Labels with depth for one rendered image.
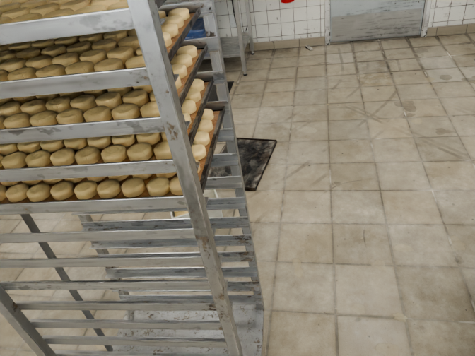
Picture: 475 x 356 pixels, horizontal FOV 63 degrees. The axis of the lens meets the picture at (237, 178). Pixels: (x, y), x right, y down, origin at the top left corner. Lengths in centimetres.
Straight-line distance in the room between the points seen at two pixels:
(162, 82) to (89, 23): 14
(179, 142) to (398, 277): 163
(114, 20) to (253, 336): 138
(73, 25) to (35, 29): 6
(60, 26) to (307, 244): 181
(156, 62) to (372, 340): 157
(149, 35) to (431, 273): 185
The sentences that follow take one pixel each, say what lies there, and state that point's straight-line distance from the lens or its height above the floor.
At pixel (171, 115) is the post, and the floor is 135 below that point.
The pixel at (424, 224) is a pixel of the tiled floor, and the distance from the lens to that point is 241.
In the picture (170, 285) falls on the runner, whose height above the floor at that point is 87.
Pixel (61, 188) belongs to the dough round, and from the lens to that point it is 96.
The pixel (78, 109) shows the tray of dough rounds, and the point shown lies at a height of 133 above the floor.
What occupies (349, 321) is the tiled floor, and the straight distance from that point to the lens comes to 195.
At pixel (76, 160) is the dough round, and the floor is 123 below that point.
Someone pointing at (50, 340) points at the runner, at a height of 61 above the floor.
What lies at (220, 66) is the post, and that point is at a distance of 109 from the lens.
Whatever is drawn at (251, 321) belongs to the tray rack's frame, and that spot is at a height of 15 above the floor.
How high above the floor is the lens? 164
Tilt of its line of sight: 37 degrees down
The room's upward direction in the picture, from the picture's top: 10 degrees counter-clockwise
